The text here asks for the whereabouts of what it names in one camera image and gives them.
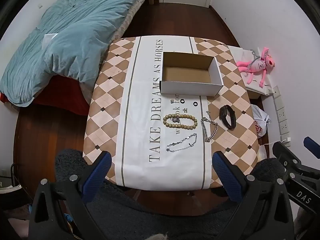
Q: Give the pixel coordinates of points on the white tote bag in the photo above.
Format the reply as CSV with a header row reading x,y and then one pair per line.
x,y
240,55

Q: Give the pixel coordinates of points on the black metal rack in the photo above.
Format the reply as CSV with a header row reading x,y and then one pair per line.
x,y
17,177

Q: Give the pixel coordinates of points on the white plastic bag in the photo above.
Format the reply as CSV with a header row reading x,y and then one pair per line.
x,y
260,122

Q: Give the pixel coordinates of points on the white cardboard box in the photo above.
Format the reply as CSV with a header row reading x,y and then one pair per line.
x,y
186,74

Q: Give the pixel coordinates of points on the teal duvet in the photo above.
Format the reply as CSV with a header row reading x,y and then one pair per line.
x,y
70,35

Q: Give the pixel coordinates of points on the dark fleece pants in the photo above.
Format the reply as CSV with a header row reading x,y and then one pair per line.
x,y
160,220

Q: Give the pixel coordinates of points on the black smart band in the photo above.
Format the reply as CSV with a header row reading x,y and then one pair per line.
x,y
231,121

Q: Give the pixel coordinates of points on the checkered printed tablecloth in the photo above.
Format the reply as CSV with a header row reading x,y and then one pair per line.
x,y
140,105

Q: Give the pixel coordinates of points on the pink plush toy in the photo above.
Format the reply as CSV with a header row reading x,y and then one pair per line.
x,y
258,66

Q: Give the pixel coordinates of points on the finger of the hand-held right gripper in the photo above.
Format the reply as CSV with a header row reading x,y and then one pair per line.
x,y
312,147
286,155

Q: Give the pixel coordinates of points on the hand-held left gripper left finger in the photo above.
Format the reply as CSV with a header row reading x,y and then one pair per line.
x,y
97,175

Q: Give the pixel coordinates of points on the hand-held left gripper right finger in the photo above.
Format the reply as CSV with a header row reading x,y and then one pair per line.
x,y
225,175

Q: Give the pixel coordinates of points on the white paper card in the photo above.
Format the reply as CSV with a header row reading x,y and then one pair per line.
x,y
48,40

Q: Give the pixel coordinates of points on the red blanket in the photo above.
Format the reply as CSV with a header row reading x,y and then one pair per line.
x,y
65,95

